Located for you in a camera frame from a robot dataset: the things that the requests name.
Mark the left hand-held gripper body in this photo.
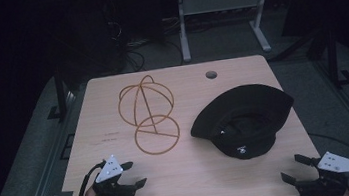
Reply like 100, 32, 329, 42
88, 152, 139, 196

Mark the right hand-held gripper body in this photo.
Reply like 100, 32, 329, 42
291, 148, 349, 196

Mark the black bucket hat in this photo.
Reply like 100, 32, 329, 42
185, 79, 301, 167

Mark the gold wire hat stand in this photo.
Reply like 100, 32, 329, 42
114, 71, 183, 160

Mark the black metal stand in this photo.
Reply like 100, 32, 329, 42
303, 24, 349, 93
41, 68, 80, 124

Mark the tangle of cables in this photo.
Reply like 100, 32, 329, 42
105, 10, 187, 75

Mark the grey metal table frame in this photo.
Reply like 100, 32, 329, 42
175, 0, 279, 64

